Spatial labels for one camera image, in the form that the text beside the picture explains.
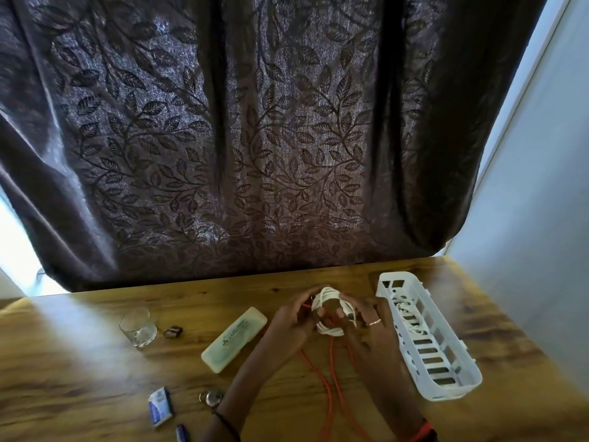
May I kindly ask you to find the person's right hand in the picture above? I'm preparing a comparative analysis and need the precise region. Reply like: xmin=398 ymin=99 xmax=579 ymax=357
xmin=338 ymin=292 xmax=424 ymax=419

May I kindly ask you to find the person's left hand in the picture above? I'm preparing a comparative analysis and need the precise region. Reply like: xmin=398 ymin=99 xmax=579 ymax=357
xmin=250 ymin=285 xmax=328 ymax=378

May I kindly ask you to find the white cable with red plug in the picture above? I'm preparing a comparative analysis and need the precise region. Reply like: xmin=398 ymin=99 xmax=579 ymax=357
xmin=395 ymin=303 xmax=433 ymax=339

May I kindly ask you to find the white cable with white plugs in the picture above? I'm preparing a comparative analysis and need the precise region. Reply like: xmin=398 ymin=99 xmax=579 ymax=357
xmin=310 ymin=285 xmax=359 ymax=338

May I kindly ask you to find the red multi-head cable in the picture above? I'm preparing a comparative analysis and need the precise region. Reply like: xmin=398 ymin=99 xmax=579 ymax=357
xmin=296 ymin=294 xmax=383 ymax=442

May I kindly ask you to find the white plastic slotted basket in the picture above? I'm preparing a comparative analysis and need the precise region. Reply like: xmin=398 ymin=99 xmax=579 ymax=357
xmin=375 ymin=271 xmax=483 ymax=403

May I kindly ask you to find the pale green plastic case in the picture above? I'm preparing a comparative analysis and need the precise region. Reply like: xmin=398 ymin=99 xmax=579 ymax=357
xmin=200 ymin=306 xmax=268 ymax=374

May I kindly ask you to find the red wristband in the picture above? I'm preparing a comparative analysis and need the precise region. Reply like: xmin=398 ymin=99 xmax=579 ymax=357
xmin=404 ymin=421 xmax=436 ymax=442

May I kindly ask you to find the black thread wristband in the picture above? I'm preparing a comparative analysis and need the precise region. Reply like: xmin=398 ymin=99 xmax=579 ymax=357
xmin=211 ymin=409 xmax=241 ymax=442

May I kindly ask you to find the white and blue eraser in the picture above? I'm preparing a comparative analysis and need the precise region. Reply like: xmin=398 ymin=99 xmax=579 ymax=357
xmin=147 ymin=386 xmax=175 ymax=428

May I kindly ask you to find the clear drinking glass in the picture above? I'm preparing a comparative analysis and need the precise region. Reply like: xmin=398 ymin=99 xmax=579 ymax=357
xmin=119 ymin=307 xmax=158 ymax=349

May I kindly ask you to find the brown leaf-patterned curtain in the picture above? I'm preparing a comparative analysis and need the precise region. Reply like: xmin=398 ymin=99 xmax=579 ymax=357
xmin=0 ymin=0 xmax=551 ymax=293

